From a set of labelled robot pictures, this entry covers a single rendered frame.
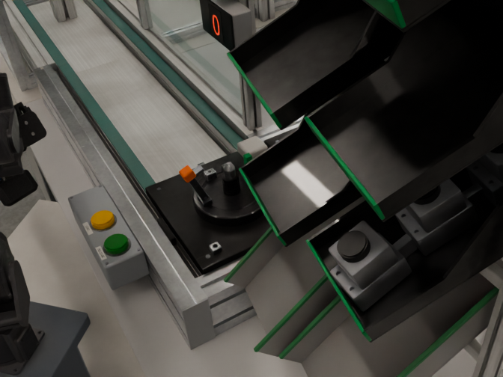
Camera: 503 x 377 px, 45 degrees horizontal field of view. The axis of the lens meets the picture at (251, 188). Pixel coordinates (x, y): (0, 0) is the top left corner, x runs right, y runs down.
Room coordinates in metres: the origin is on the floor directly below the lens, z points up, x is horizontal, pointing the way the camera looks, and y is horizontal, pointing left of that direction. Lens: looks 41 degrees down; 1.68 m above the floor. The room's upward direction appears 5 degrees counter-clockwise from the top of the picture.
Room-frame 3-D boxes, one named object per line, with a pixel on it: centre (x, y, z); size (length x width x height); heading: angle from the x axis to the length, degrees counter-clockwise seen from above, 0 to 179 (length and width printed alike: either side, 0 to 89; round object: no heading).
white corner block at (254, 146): (0.93, -0.01, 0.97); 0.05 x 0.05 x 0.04; 27
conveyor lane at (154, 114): (1.08, 0.15, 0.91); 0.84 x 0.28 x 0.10; 27
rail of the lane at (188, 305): (0.98, 0.29, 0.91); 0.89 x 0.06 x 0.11; 27
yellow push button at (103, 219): (0.78, 0.27, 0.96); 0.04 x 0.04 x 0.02
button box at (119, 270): (0.78, 0.27, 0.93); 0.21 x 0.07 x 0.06; 27
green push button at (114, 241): (0.72, 0.23, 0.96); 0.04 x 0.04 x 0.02
